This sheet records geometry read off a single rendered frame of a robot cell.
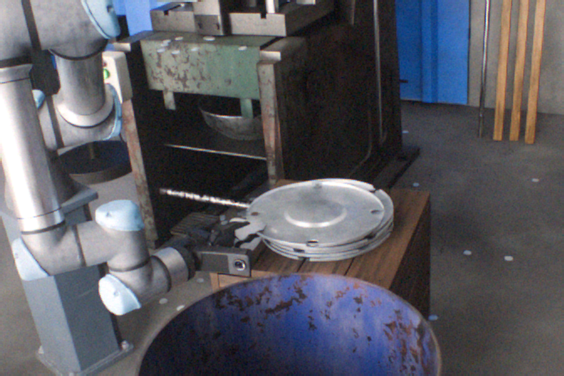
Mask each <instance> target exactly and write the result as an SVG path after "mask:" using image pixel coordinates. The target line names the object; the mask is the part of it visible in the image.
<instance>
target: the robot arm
mask: <svg viewBox="0 0 564 376"><path fill-rule="evenodd" d="M120 32H121V29H120V27H119V23H118V19H117V15H116V12H115V8H114V6H113V2H112V0H0V157H1V160H2V164H3V169H4V173H5V175H6V181H5V200H6V203H7V206H8V208H9V209H11V210H13V211H16V215H17V218H18V224H19V226H20V231H21V234H22V237H20V238H19V239H16V240H14V241H13V254H14V257H15V261H16V265H17V268H18V272H19V274H20V276H21V278H22V279H25V280H28V281H30V280H31V279H34V280H35V279H39V278H43V277H51V276H52V275H53V274H60V273H64V272H67V271H70V270H73V269H79V268H84V267H87V266H91V265H94V264H99V263H104V262H107V264H108V268H109V272H110V274H107V275H106V277H104V278H102V279H101V281H99V285H100V289H99V290H100V294H101V297H102V300H103V301H104V303H105V306H106V307H107V308H108V310H109V311H110V312H113V313H115V314H117V315H122V314H124V313H127V312H129V311H131V310H134V309H138V308H140V307H141V306H143V305H145V304H147V303H149V302H150V301H153V300H155V299H157V297H159V296H161V295H163V294H165V293H167V292H169V291H172V290H174V289H176V288H178V287H180V286H182V285H183V284H186V283H187V282H188V281H190V280H191V279H193V278H194V277H195V274H196V271H203V272H213V273H225V274H250V273H251V271H252V269H253V250H254V249H255V247H256V246H257V245H258V243H259V241H261V240H262V237H260V236H259V235H257V233H256V232H257V231H259V230H264V229H265V227H266V225H267V224H266V223H263V222H259V221H245V219H242V218H232V219H231V221H230V222H229V223H227V224H225V225H224V227H223V228H219V227H215V226H212V227H209V226H211V225H212V224H214V222H210V220H208V219H206V220H204V222H199V223H197V224H196V225H193V226H191V227H188V228H187V229H186V237H185V238H182V239H180V240H178V241H176V242H174V243H170V244H168V245H166V246H164V247H163V249H162V250H160V252H158V253H155V254H152V255H150V256H149V248H148V244H147V240H146V235H145V231H144V224H143V219H142V217H141V216H140V213H139V209H138V205H137V204H136V203H135V202H133V201H129V200H118V201H110V202H108V203H107V204H102V205H100V206H99V207H98V208H97V210H96V220H92V221H89V222H82V223H78V224H74V225H70V227H67V225H66V221H65V219H64V215H63V211H62V207H61V203H63V202H65V201H68V200H69V199H70V198H71V197H73V195H74V193H75V190H76V188H75V185H74V182H73V179H72V177H71V175H70V174H69V172H68V171H67V170H66V169H65V167H64V166H63V164H62V163H61V161H60V159H59V155H58V152H57V149H63V148H69V146H72V145H77V144H83V143H89V142H93V141H97V140H101V139H102V140H105V139H109V138H112V137H115V136H118V135H119V133H120V132H121V130H122V126H123V119H122V115H123V110H122V109H121V106H122V105H120V100H119V97H118V93H117V91H116V89H115V87H114V85H112V84H107V83H106V82H105V76H104V64H103V53H102V52H103V50H104V48H105V47H106V46H107V43H108V40H109V39H113V38H114V37H117V36H118V35H119V34H120ZM38 50H50V51H51V52H52V53H53V54H54V55H55V58H56V62H57V66H58V71H59V75H60V84H61V88H60V91H59V92H58V93H57V94H54V95H50V96H49V97H45V96H44V93H43V92H42V91H40V90H32V88H31V85H30V81H29V74H28V73H29V71H30V70H31V68H32V66H33V62H32V59H31V54H30V52H31V51H38ZM202 223H205V224H206V226H204V227H200V228H196V226H198V225H201V224H202ZM190 232H193V234H192V236H191V233H190ZM250 233H254V235H253V236H250V237H248V235H250Z"/></svg>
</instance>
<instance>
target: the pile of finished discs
mask: <svg viewBox="0 0 564 376"><path fill-rule="evenodd" d="M307 182H311V184H316V186H313V187H312V188H313V189H321V186H319V184H323V182H336V183H343V184H348V185H354V186H358V187H360V188H363V189H365V190H367V191H370V192H371V194H374V192H373V191H374V190H376V189H375V188H373V185H369V184H366V183H363V182H359V181H354V180H313V181H307ZM374 195H375V196H377V197H378V198H379V199H380V200H381V202H382V203H383V205H384V211H371V212H370V213H372V214H379V213H380V212H384V218H383V220H382V222H381V224H380V225H379V226H378V227H377V228H376V229H375V230H374V231H373V232H371V233H369V234H367V236H365V237H363V238H360V239H357V240H355V241H352V242H349V243H343V244H338V245H333V246H325V247H315V244H318V243H319V242H318V241H309V242H308V244H310V245H311V246H310V247H297V246H290V245H284V244H281V243H275V242H271V241H269V240H267V239H265V238H262V239H263V241H264V243H265V244H266V245H267V246H268V247H269V248H270V249H271V250H273V251H275V252H276V253H279V254H281V255H284V256H285V257H290V258H293V259H300V260H303V259H304V258H302V256H304V257H310V258H307V259H306V260H308V261H332V260H339V259H349V258H352V257H355V256H359V255H362V254H364V253H367V252H369V251H371V250H373V248H376V247H378V246H379V245H380V244H382V243H383V242H384V241H385V240H386V239H387V238H389V235H390V234H391V232H392V230H393V227H394V206H393V202H392V200H391V199H390V197H389V196H388V195H386V194H385V192H384V191H382V190H380V191H379V190H377V191H375V194H374Z"/></svg>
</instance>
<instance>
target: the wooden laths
mask: <svg viewBox="0 0 564 376"><path fill-rule="evenodd" d="M502 2H503V8H502V20H501V32H500V44H499V67H498V78H497V90H496V102H495V114H494V126H493V139H496V140H502V139H503V131H504V109H505V98H506V87H507V75H508V71H507V65H508V53H509V32H510V22H511V10H512V0H502ZM490 7H491V0H486V2H485V15H484V29H483V54H482V68H481V81H480V91H481V94H479V96H480V108H479V120H478V138H482V137H483V120H484V108H485V94H486V82H487V69H488V32H489V19H490ZM529 11H530V0H520V10H519V20H518V30H517V35H518V41H517V51H516V62H515V73H514V93H513V104H512V114H511V124H510V136H509V140H516V141H517V140H518V139H519V130H520V111H521V101H522V91H523V81H524V71H525V52H526V42H527V32H528V22H529ZM545 13H546V0H536V9H535V27H534V38H533V47H532V56H531V66H530V84H529V90H530V94H529V104H528V113H527V123H526V133H525V143H528V144H532V143H534V139H535V121H536V113H537V103H538V94H539V85H540V76H541V58H542V49H543V44H542V40H543V30H544V22H545Z"/></svg>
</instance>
